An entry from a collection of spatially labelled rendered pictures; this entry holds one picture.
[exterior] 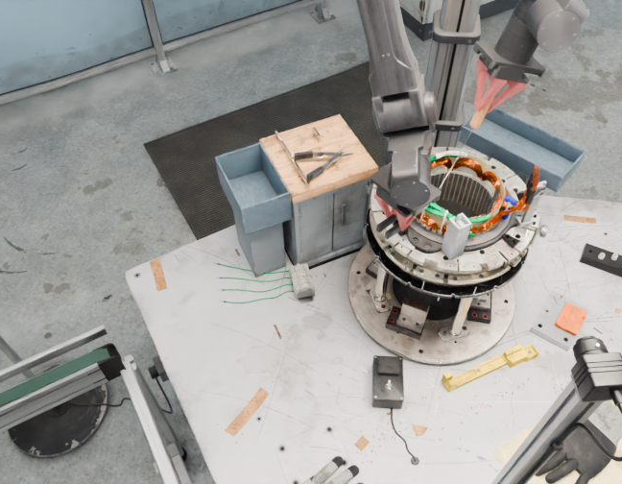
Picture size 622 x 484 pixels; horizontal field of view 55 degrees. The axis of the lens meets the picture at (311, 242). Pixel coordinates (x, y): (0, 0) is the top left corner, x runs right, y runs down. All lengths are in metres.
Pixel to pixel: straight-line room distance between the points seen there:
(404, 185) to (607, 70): 2.88
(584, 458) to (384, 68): 0.86
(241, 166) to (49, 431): 1.26
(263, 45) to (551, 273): 2.41
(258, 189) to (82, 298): 1.31
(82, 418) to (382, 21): 1.77
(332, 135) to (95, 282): 1.45
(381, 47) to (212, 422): 0.82
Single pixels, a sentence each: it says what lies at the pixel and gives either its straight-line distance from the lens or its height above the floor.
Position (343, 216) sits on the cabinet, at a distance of 1.35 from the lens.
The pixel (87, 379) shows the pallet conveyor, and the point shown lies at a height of 0.72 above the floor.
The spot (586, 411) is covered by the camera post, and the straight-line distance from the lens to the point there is 0.77.
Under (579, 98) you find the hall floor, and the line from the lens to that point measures 3.41.
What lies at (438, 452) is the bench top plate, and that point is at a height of 0.78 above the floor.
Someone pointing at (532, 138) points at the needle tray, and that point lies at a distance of 1.47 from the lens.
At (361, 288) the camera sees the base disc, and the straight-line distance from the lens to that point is 1.40.
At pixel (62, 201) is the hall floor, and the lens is 2.88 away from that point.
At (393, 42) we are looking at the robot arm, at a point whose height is 1.52.
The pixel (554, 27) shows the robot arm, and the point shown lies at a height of 1.51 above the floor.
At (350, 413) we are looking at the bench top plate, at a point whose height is 0.78.
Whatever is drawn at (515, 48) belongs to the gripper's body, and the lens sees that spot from 0.98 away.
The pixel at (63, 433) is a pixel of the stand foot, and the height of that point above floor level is 0.02.
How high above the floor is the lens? 1.97
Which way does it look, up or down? 52 degrees down
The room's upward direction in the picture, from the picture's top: 1 degrees counter-clockwise
